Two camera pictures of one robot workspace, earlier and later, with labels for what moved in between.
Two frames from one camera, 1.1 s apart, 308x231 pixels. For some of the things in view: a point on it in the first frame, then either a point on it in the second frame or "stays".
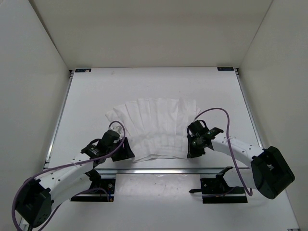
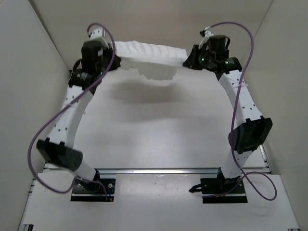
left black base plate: x=102 y=190 stays
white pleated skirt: x=156 y=126 → x=156 y=62
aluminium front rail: x=194 y=171 stays
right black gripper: x=192 y=153 → x=191 y=62
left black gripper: x=126 y=152 → x=116 y=63
